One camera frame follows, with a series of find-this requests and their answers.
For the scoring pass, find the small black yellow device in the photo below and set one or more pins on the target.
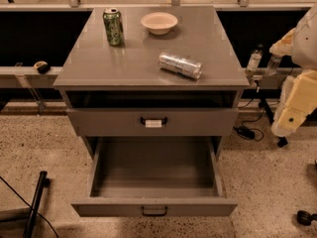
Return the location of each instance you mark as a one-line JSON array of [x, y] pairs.
[[42, 67]]

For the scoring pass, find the right clear water bottle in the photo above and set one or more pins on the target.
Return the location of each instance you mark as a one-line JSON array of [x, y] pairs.
[[273, 64]]

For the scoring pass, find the beige paper bowl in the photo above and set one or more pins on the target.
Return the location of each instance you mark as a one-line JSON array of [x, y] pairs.
[[159, 23]]

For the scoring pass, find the black caster wheel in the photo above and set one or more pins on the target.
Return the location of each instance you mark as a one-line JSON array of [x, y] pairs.
[[305, 218]]

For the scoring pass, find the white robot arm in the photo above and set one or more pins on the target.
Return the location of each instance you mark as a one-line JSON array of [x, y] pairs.
[[300, 43]]

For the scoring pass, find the grey top drawer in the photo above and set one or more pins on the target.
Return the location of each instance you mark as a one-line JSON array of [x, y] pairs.
[[152, 122]]

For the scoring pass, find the left clear water bottle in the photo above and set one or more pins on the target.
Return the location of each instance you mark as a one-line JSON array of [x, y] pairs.
[[255, 59]]

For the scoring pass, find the grey drawer cabinet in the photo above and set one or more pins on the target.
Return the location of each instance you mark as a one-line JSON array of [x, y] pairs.
[[96, 75]]

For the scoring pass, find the silver can lying down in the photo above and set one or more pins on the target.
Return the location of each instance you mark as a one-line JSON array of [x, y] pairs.
[[181, 65]]

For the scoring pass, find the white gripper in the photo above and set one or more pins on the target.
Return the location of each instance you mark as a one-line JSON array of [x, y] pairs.
[[306, 49]]

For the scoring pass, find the black stand leg right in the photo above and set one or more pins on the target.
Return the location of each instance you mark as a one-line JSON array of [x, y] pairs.
[[263, 104]]

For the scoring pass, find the clear water bottle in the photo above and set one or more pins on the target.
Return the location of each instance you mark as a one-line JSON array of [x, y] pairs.
[[255, 59], [273, 64]]

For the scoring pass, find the black power adapter with cable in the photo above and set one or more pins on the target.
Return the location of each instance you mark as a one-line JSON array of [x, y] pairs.
[[247, 131]]

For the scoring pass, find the green soda can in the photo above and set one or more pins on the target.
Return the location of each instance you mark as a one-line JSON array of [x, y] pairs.
[[112, 19]]

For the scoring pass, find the grey drawer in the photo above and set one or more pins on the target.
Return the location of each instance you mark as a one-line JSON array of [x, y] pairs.
[[152, 122], [154, 177]]

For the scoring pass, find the black stand pole left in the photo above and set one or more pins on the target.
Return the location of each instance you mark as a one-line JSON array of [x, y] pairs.
[[43, 181]]

